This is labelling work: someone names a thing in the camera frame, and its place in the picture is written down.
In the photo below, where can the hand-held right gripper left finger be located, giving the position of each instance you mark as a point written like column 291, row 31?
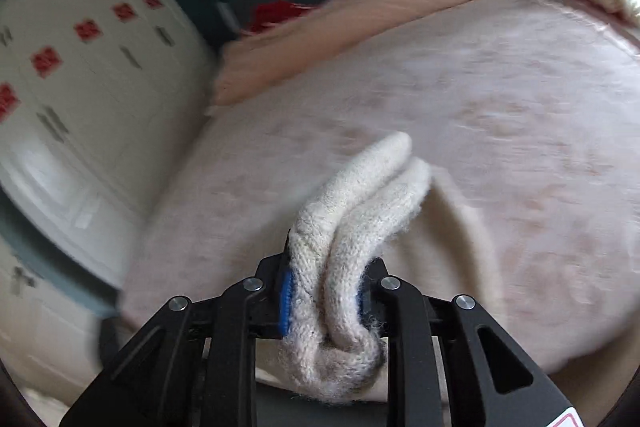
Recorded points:
column 286, row 302

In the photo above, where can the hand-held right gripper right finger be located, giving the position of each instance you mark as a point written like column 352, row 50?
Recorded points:
column 361, row 303

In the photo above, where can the cream knit sweater black hearts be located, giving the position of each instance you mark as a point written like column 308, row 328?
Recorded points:
column 325, row 257

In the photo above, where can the white wardrobe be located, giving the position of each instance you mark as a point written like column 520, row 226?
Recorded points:
column 100, row 132

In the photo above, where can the red pillow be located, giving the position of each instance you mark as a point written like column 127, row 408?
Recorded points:
column 270, row 14

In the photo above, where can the red paper decoration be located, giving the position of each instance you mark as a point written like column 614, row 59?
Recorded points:
column 152, row 0
column 124, row 11
column 88, row 31

